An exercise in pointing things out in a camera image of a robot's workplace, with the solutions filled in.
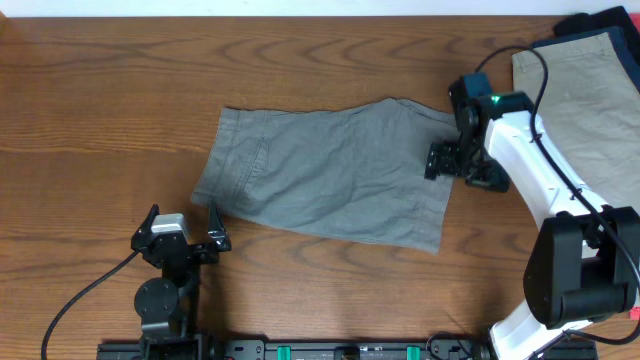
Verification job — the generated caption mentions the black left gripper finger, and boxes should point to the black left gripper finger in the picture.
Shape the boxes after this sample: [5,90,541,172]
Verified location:
[135,204,159,239]
[207,198,228,245]

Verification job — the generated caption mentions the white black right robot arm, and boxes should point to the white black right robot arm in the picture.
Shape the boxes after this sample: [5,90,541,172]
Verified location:
[425,89,639,359]

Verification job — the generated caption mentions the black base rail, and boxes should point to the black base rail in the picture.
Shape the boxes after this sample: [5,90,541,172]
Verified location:
[97,335,599,360]

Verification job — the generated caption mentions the red object at edge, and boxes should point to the red object at edge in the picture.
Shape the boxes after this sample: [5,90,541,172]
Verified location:
[629,307,640,320]

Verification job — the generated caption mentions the grey shorts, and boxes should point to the grey shorts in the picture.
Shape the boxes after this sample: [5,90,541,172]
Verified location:
[192,98,458,253]

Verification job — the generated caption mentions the black garment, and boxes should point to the black garment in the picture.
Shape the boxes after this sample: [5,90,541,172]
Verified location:
[553,6,639,37]

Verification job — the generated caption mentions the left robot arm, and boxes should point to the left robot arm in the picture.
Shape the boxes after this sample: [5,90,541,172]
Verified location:
[131,202,231,360]

